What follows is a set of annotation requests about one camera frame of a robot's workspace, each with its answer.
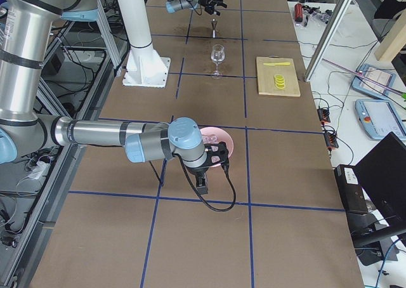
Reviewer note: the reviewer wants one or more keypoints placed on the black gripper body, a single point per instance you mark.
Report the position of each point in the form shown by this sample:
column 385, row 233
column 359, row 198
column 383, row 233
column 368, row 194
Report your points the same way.
column 197, row 171
column 207, row 0

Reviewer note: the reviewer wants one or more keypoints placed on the steel cocktail jigger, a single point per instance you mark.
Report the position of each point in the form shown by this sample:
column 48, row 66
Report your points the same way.
column 214, row 23

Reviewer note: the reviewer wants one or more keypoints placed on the clear ice cubes pile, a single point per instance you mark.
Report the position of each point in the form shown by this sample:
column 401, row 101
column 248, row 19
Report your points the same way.
column 210, row 139

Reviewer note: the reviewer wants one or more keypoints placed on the clear wine glass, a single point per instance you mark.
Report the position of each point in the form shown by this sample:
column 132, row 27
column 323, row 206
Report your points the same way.
column 217, row 57

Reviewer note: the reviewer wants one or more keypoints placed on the pink ribbed bowl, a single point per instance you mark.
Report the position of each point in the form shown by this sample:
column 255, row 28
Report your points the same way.
column 222, row 136

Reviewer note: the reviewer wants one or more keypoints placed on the yellow plastic knife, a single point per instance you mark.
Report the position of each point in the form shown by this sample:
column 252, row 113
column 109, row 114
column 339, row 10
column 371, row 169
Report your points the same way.
column 272, row 64

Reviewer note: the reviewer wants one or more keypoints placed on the bamboo cutting board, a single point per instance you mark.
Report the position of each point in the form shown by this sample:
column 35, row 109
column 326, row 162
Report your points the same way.
column 266, row 80

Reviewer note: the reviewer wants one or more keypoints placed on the red cylindrical bottle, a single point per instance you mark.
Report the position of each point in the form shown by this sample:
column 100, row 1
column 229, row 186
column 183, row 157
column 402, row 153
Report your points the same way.
column 298, row 13

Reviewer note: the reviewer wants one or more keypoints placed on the orange black connector block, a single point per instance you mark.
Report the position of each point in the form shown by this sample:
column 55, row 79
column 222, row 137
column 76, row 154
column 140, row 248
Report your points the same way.
column 324, row 115

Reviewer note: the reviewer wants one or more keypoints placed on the black box device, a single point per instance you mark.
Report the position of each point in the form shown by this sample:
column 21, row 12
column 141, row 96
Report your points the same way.
column 350, row 191

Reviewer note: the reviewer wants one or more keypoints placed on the black monitor on stand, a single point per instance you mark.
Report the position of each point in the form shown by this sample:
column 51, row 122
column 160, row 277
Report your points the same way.
column 381, row 174

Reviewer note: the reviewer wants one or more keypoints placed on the blue teach pendant near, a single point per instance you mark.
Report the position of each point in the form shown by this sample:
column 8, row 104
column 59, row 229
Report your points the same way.
column 379, row 118

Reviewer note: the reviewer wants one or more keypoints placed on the blue teach pendant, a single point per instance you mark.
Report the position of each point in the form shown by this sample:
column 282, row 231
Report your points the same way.
column 379, row 118
column 384, row 76

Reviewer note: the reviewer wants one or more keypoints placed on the blue teach pendant far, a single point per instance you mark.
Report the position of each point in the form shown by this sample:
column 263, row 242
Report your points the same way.
column 384, row 76

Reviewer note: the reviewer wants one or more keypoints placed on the metal reacher grabber stick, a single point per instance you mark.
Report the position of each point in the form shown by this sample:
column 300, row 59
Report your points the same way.
column 362, row 77

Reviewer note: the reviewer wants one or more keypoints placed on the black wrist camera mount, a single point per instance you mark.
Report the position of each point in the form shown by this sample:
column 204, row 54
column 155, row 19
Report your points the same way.
column 217, row 155

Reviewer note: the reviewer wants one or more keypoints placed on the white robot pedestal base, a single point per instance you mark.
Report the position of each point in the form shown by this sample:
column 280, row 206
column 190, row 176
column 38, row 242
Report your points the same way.
column 145, row 67

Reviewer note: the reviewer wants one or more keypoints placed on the aluminium frame post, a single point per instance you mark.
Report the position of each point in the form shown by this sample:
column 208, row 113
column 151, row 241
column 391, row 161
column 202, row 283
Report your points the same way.
column 331, row 28

